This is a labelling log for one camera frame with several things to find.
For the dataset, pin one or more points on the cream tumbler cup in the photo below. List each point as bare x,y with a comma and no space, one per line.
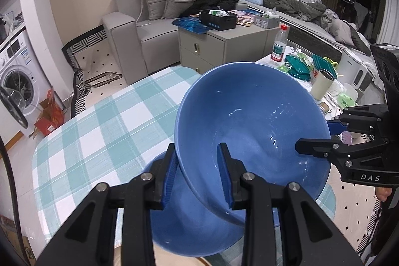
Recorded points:
321,85

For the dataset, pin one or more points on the red cardboard box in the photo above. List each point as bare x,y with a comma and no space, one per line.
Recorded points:
50,124

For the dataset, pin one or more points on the black storage box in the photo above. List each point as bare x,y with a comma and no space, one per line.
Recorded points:
218,24

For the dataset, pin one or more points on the grey tissue box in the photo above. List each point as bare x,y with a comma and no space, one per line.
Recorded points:
265,22

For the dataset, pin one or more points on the white washing machine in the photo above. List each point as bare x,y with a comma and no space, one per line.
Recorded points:
18,72

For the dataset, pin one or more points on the bed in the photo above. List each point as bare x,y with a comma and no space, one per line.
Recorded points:
311,32

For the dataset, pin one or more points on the white side table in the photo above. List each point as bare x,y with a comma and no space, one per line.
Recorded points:
265,64

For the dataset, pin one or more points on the blue bowl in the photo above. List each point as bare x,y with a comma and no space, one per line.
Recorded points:
249,110
193,228

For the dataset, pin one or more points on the teal food container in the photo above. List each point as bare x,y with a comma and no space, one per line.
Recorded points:
324,62

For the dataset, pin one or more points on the blue plastic bag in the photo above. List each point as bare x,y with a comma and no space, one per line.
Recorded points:
187,24

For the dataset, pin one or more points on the cream mat with patterned border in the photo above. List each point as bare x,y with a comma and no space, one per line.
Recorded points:
99,60

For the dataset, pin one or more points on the grey bedside cabinet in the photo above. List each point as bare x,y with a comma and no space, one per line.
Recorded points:
202,48

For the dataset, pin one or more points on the clear plastic water bottle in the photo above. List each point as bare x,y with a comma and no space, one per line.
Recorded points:
279,48

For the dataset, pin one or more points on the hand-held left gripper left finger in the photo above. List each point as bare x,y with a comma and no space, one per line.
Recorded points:
170,172

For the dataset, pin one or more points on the brown cardboard box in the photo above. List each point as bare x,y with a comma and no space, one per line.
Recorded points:
7,241

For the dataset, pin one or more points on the person's right hand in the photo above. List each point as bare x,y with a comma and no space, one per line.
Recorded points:
383,193

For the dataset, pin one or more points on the teal container lids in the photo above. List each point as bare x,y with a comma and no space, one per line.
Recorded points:
297,68

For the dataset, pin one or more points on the teal white checked tablecloth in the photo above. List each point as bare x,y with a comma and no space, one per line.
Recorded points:
103,129

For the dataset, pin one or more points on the white electric kettle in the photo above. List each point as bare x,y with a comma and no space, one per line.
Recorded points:
352,69

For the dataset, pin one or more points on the grey duvet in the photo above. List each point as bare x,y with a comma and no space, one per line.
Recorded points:
343,29

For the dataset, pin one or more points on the olive green jacket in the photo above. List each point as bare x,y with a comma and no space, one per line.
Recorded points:
290,5

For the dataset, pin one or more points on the grey sofa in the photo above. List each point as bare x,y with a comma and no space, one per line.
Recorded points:
149,35

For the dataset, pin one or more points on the colourful magazine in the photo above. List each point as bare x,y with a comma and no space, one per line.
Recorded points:
246,18

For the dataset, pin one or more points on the dark racket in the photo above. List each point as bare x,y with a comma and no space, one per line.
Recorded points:
103,76

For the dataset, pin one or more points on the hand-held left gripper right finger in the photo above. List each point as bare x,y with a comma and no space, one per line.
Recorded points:
224,172

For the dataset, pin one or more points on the white pegboard panel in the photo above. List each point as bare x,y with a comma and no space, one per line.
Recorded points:
352,216

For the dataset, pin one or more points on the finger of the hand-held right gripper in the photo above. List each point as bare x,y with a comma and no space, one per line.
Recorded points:
311,148
335,128

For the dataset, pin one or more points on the green wipes pack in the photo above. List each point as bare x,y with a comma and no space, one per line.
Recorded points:
346,100

